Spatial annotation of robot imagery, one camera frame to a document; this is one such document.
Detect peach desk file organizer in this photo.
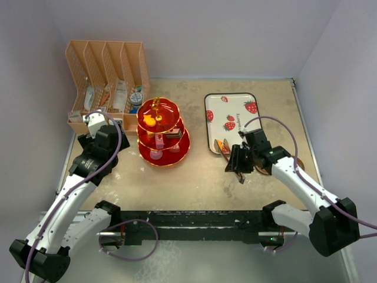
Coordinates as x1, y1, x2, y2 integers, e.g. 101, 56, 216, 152
65, 40, 151, 135

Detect orange fish pastry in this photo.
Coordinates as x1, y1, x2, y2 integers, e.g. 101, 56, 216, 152
215, 140, 230, 154
143, 115, 157, 127

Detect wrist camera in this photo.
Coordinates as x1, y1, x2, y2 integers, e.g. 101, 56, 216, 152
82, 109, 108, 139
238, 130, 248, 139

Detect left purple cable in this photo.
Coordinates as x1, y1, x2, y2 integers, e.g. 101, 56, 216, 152
24, 110, 122, 283

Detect brown round coaster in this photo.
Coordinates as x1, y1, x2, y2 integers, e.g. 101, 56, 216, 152
254, 166, 270, 176
297, 158, 305, 170

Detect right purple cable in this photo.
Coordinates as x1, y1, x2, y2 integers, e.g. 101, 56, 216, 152
241, 116, 377, 239

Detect purple cable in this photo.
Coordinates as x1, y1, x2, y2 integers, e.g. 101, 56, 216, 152
24, 110, 122, 283
241, 116, 377, 239

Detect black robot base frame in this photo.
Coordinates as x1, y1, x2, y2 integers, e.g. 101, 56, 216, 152
95, 200, 292, 246

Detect small carton box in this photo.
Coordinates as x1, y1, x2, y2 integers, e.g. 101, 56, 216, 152
68, 110, 83, 123

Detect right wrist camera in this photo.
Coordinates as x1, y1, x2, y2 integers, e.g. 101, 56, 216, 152
238, 130, 248, 139

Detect chocolate cake slice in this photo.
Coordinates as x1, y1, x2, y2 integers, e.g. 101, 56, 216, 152
164, 128, 183, 139

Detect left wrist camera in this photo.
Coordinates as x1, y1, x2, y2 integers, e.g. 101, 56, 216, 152
82, 109, 108, 139

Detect pink heart cake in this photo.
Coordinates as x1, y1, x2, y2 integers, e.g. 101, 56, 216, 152
169, 144, 180, 153

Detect metal serving tongs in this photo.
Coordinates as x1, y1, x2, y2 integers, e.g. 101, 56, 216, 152
214, 139, 245, 184

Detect red three-tier cake stand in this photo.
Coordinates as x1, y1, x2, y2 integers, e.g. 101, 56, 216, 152
136, 97, 190, 167

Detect white blue tube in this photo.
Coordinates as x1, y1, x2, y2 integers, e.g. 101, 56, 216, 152
84, 85, 94, 111

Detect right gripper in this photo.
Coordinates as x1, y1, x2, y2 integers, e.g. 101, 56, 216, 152
225, 144, 257, 173

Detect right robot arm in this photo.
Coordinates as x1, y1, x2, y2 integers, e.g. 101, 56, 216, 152
225, 129, 361, 256

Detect pink striped cake slice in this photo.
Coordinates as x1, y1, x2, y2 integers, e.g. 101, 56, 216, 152
155, 134, 164, 149

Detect white strawberry enamel tray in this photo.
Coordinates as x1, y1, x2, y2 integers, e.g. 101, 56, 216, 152
204, 93, 262, 154

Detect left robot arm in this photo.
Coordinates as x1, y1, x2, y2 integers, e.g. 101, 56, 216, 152
9, 124, 130, 282

